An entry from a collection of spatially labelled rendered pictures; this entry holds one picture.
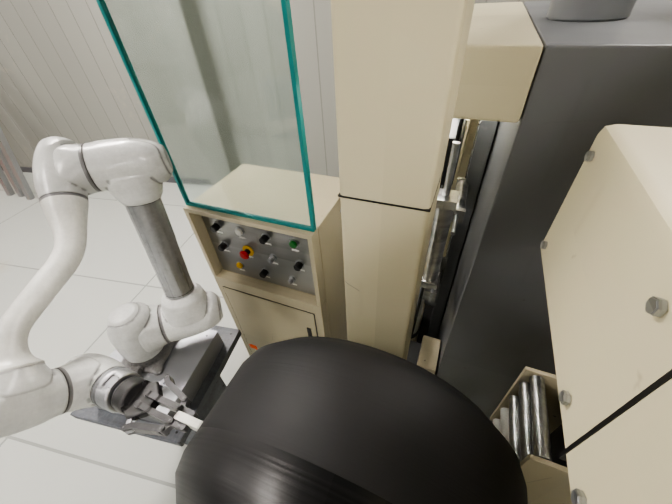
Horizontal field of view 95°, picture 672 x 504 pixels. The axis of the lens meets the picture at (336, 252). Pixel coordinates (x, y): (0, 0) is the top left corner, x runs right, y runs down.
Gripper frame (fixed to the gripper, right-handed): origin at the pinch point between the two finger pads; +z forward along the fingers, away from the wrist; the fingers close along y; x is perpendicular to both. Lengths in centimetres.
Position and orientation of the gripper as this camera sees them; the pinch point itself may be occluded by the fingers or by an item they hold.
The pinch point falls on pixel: (191, 422)
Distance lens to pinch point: 76.3
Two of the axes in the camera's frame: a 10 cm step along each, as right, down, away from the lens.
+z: 9.1, 1.1, -4.1
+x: 1.8, 7.7, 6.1
